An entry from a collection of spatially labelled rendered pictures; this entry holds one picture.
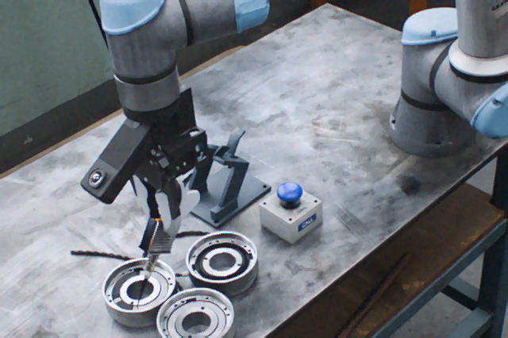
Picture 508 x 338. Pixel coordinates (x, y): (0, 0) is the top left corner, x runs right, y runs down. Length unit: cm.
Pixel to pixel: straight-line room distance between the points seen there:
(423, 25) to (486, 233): 52
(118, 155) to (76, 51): 194
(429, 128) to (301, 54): 42
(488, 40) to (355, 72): 50
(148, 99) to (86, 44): 199
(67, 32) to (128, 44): 197
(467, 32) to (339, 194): 34
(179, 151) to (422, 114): 51
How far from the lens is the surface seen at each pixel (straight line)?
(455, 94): 126
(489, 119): 123
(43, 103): 293
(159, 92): 95
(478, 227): 166
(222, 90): 161
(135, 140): 99
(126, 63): 93
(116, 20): 91
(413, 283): 154
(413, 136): 141
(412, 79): 137
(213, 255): 121
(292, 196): 122
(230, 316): 112
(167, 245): 112
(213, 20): 94
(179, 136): 103
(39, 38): 283
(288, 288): 119
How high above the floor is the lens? 167
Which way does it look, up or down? 38 degrees down
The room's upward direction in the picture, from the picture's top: 6 degrees counter-clockwise
